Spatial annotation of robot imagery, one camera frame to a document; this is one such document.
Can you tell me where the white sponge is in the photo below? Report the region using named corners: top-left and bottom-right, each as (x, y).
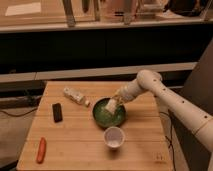
top-left (105, 99), bottom-right (117, 114)

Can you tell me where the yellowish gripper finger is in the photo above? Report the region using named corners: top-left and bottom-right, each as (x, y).
top-left (112, 95), bottom-right (124, 105)

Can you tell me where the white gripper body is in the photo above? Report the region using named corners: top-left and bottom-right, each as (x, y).
top-left (116, 80), bottom-right (144, 102)

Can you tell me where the orange carrot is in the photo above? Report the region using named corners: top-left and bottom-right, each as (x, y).
top-left (36, 137), bottom-right (46, 163)

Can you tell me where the small plastic bottle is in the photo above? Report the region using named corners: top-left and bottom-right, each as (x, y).
top-left (63, 87), bottom-right (90, 107)

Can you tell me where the green ceramic bowl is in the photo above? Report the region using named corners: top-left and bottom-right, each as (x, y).
top-left (92, 98), bottom-right (126, 128)

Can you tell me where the white paper cup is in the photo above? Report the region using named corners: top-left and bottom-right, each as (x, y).
top-left (103, 126), bottom-right (125, 150)

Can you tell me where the black rectangular block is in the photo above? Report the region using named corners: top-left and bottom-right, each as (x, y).
top-left (52, 103), bottom-right (63, 122)

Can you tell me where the black cable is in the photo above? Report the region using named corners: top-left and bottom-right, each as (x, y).
top-left (0, 107), bottom-right (38, 118)

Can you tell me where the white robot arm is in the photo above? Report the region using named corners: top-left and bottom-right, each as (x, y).
top-left (110, 70), bottom-right (213, 152)

